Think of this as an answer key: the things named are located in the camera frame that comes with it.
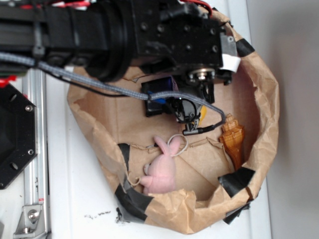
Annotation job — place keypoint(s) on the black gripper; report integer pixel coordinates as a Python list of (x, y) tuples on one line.
[(179, 39)]

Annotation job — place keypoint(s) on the yellow rubber duck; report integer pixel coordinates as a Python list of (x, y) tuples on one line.
[(203, 112)]

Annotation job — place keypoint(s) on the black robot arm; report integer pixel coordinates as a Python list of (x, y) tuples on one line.
[(100, 38)]

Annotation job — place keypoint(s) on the brown conch seashell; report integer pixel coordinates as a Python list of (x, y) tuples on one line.
[(232, 138)]

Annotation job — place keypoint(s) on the black leather wallet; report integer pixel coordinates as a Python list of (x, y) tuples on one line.
[(158, 107)]

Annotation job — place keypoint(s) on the pink plush bunny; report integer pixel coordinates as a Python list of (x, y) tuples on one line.
[(159, 175)]

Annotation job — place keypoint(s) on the brown paper bag bin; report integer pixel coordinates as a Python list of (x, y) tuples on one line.
[(208, 188)]

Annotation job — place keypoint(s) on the aluminium extrusion rail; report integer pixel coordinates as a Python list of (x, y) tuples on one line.
[(36, 179)]

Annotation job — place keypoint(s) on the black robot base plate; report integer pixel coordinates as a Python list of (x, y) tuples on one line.
[(17, 134)]

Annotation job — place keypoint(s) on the silver corner bracket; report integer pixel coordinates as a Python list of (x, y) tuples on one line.
[(31, 224)]

